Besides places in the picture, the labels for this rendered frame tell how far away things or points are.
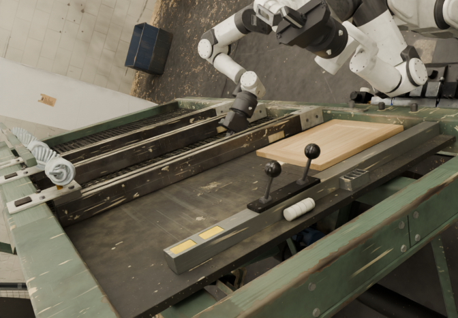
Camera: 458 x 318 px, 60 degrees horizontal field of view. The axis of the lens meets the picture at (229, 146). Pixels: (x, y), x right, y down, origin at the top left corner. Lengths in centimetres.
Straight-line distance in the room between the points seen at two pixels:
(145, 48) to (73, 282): 492
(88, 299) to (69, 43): 579
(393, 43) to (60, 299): 100
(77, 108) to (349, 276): 446
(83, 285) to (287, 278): 33
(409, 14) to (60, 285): 141
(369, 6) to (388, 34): 9
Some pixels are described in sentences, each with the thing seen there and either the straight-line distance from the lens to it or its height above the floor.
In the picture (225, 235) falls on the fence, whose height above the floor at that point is 161.
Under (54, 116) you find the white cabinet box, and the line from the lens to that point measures 496.
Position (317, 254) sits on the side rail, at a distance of 72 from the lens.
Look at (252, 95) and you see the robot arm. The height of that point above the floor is 124.
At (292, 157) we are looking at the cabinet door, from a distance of 129.
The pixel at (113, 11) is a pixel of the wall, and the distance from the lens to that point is 649.
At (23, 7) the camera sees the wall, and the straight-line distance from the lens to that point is 628.
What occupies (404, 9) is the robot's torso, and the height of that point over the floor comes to 92.
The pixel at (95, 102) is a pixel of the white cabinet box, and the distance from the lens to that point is 502.
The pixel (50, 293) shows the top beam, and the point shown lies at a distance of 74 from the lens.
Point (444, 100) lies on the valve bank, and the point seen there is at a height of 74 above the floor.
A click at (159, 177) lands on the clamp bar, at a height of 156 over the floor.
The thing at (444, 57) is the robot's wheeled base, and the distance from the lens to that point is 237.
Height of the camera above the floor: 211
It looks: 34 degrees down
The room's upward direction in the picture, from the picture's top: 76 degrees counter-clockwise
